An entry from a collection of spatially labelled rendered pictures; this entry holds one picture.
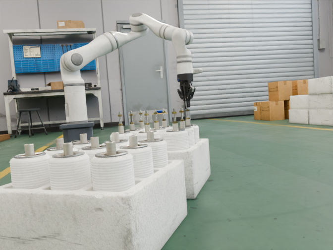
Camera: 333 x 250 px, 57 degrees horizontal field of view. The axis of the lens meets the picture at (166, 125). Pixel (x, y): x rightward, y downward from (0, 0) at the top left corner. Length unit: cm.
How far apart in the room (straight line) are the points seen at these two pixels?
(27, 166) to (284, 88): 465
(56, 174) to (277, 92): 460
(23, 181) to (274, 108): 453
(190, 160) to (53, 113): 548
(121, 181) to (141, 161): 12
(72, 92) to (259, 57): 613
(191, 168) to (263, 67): 624
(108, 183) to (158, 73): 591
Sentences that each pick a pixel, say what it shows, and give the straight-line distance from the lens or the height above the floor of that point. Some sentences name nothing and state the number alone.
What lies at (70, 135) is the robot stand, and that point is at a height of 25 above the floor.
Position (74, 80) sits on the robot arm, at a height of 49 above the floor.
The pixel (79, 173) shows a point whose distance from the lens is 76.
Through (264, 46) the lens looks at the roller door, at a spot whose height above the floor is 149.
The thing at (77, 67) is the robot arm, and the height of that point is 55.
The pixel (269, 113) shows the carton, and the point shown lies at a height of 12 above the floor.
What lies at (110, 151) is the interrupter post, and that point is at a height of 26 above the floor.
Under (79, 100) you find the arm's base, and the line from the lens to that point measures 145.
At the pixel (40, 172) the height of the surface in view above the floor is 21.
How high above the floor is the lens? 35
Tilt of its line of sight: 4 degrees down
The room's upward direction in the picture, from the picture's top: 4 degrees counter-clockwise
